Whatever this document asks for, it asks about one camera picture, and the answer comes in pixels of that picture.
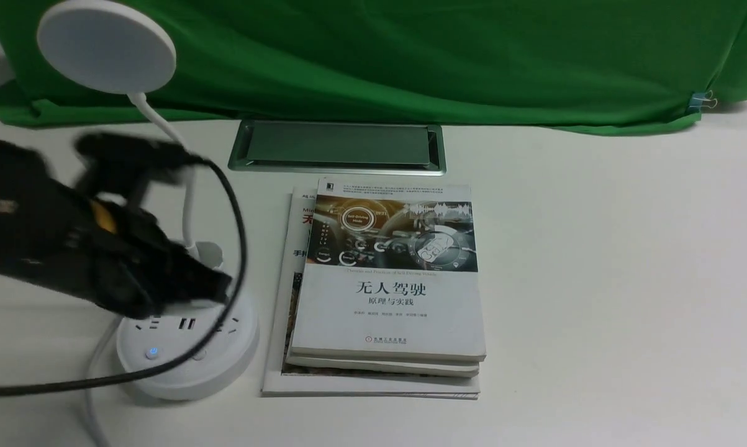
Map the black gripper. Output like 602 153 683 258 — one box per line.
59 202 232 319

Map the white gooseneck desk lamp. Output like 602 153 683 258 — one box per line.
36 1 259 401

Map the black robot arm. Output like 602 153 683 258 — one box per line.
0 132 230 319

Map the bottom large thin book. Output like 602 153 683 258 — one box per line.
261 187 481 400

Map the white autonomous driving book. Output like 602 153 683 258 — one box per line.
290 178 486 363

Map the middle white book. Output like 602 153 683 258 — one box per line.
281 273 480 378

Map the green backdrop cloth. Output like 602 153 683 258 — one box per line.
0 0 747 136

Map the blue binder clip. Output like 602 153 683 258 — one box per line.
687 90 718 113

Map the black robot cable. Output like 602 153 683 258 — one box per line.
0 158 248 398

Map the white lamp power cord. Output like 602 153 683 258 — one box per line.
86 315 124 447

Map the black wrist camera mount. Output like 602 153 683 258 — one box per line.
73 131 198 209

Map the silver desk cable hatch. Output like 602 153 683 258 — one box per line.
228 119 447 176

